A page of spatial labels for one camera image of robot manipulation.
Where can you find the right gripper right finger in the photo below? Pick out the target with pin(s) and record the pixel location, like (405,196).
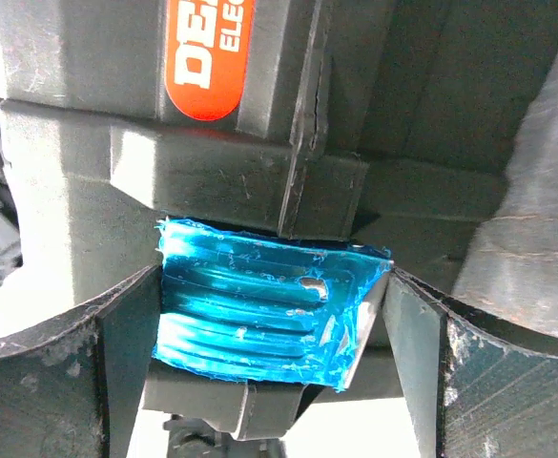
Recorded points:
(475,385)

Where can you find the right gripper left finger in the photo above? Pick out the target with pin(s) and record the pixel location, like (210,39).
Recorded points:
(70,386)

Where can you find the black plastic toolbox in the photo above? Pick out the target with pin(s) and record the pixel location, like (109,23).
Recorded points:
(277,160)

